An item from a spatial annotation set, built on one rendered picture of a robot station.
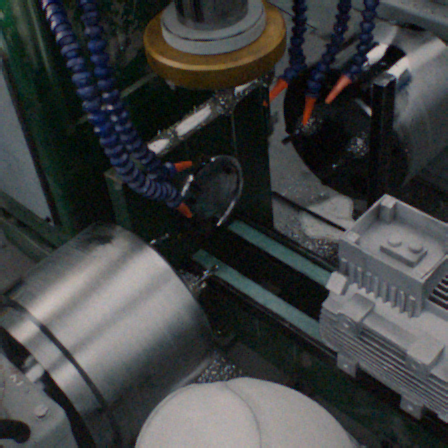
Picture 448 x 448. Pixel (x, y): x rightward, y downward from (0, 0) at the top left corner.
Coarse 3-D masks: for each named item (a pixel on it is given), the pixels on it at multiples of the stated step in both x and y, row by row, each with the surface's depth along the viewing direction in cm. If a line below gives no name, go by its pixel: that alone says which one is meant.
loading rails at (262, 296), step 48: (240, 240) 132; (288, 240) 128; (240, 288) 123; (288, 288) 129; (240, 336) 129; (288, 336) 117; (288, 384) 121; (336, 384) 115; (384, 384) 107; (384, 432) 113; (432, 432) 104
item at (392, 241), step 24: (384, 216) 102; (408, 216) 101; (360, 240) 101; (384, 240) 99; (408, 240) 98; (432, 240) 99; (360, 264) 97; (384, 264) 94; (408, 264) 96; (432, 264) 97; (360, 288) 100; (384, 288) 96; (408, 288) 93; (432, 288) 94; (408, 312) 95
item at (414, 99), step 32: (384, 32) 126; (416, 32) 125; (384, 64) 120; (416, 64) 122; (288, 96) 130; (320, 96) 124; (352, 96) 119; (416, 96) 120; (288, 128) 134; (320, 128) 128; (352, 128) 123; (416, 128) 120; (320, 160) 133; (352, 160) 128; (416, 160) 122; (352, 192) 133
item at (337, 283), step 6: (336, 276) 100; (342, 276) 100; (330, 282) 100; (336, 282) 100; (342, 282) 99; (348, 282) 100; (330, 288) 100; (336, 288) 100; (342, 288) 99; (336, 294) 100; (342, 294) 100; (444, 420) 99
